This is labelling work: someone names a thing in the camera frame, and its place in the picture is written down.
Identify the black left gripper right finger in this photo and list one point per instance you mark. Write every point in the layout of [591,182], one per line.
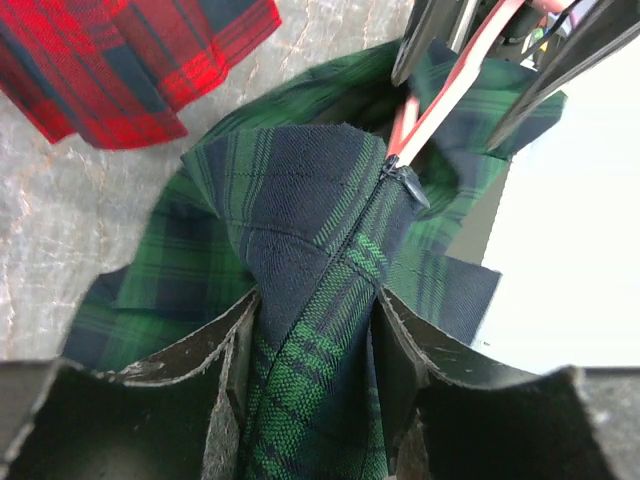
[474,417]

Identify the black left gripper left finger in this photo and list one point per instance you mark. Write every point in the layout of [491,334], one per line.
[176,414]

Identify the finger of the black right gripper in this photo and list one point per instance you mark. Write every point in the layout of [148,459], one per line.
[447,20]
[605,28]

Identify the green plaid garment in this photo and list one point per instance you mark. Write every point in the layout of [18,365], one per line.
[292,195]

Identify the red navy plaid skirt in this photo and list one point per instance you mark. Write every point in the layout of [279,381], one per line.
[117,73]

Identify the thick pink plastic hanger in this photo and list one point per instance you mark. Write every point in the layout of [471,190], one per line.
[412,127]

